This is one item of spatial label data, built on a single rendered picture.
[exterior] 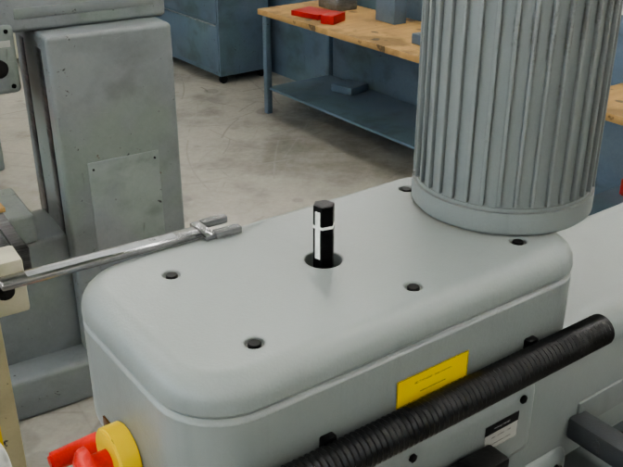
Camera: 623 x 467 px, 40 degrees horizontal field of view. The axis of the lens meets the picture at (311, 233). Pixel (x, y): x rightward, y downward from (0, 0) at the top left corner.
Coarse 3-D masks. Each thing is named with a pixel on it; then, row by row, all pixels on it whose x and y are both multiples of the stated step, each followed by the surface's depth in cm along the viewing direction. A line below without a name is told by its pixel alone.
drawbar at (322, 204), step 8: (320, 200) 82; (320, 208) 81; (328, 208) 81; (320, 216) 81; (328, 216) 81; (320, 224) 81; (328, 224) 81; (320, 232) 82; (328, 232) 82; (320, 240) 82; (328, 240) 82; (320, 248) 82; (328, 248) 82; (320, 256) 83; (328, 256) 83; (320, 264) 83; (328, 264) 83
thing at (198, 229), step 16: (192, 224) 89; (208, 224) 90; (144, 240) 86; (160, 240) 86; (176, 240) 86; (192, 240) 87; (208, 240) 87; (80, 256) 83; (96, 256) 83; (112, 256) 83; (128, 256) 84; (16, 272) 80; (32, 272) 80; (48, 272) 80; (64, 272) 81
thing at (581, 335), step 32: (608, 320) 90; (544, 352) 84; (576, 352) 86; (480, 384) 80; (512, 384) 81; (384, 416) 75; (416, 416) 75; (448, 416) 77; (320, 448) 71; (352, 448) 72; (384, 448) 73
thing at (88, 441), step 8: (80, 440) 87; (88, 440) 87; (64, 448) 86; (72, 448) 86; (88, 448) 86; (96, 448) 87; (48, 456) 85; (56, 456) 85; (64, 456) 85; (72, 456) 86; (56, 464) 85; (64, 464) 85
